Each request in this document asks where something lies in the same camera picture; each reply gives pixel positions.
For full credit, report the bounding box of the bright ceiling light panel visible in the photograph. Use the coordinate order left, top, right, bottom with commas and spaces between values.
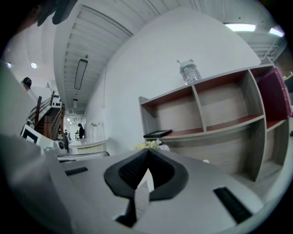
268, 27, 285, 37
223, 22, 257, 32

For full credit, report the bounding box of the white reception counter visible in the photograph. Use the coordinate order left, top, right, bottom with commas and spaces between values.
68, 138, 109, 152

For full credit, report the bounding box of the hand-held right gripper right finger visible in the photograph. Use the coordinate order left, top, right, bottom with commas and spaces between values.
132, 148, 266, 234

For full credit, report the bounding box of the long black-framed ceiling light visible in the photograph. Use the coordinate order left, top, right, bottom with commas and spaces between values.
74, 58, 89, 90

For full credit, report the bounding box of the grey wooden wall shelf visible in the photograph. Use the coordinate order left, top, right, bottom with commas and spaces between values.
138, 60, 293, 183

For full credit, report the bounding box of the black picture frame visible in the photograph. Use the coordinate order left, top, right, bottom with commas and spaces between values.
143, 129, 173, 139

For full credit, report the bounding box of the grey wooden shelf desk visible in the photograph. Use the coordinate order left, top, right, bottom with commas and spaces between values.
134, 157, 290, 221

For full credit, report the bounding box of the yellow and blue flower bouquet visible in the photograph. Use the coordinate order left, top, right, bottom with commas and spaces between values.
130, 138, 171, 152

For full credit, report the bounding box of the wooden staircase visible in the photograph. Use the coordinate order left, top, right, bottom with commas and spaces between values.
27, 90, 66, 140

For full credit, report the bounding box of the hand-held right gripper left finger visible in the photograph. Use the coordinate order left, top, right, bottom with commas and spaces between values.
44, 148, 150, 234

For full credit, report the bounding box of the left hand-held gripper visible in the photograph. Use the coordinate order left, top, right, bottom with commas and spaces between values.
20, 124, 109, 161

